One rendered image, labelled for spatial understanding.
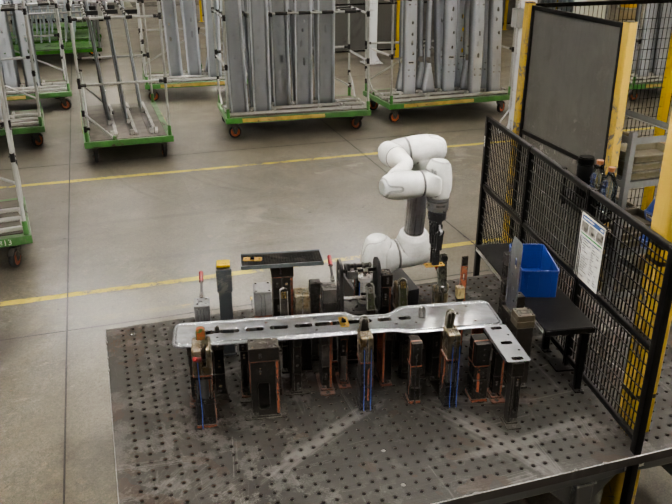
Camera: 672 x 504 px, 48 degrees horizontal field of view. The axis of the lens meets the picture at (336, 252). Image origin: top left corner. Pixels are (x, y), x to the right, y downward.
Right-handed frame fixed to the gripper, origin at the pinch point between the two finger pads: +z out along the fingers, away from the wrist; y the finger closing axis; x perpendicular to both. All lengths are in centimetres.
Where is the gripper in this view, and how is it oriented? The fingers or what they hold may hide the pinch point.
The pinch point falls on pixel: (434, 255)
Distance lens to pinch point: 314.1
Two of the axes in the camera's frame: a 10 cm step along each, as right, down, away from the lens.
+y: 2.0, 4.0, -8.9
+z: 0.0, 9.1, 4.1
